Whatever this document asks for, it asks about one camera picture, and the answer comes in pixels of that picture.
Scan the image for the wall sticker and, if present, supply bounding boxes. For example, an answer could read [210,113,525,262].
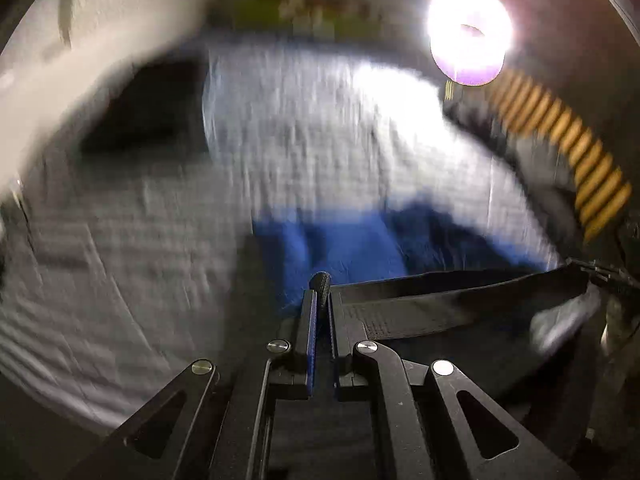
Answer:
[257,0,383,33]

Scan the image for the black garment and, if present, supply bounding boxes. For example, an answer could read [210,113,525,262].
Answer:
[309,262,626,411]

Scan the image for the white cloth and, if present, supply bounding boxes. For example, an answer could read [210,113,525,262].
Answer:
[529,287,603,353]

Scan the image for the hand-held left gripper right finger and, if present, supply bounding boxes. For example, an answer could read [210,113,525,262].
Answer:
[327,291,581,480]

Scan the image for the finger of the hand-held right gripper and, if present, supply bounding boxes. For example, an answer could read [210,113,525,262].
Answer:
[442,85,581,201]

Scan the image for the blue cloth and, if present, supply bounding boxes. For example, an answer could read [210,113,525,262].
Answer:
[252,202,558,301]

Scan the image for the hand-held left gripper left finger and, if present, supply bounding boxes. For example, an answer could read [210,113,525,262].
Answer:
[65,287,321,480]

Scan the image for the white pillow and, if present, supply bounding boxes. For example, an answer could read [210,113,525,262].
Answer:
[0,0,213,201]

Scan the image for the grey striped bed sheet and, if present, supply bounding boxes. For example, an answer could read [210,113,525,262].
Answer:
[0,42,561,431]

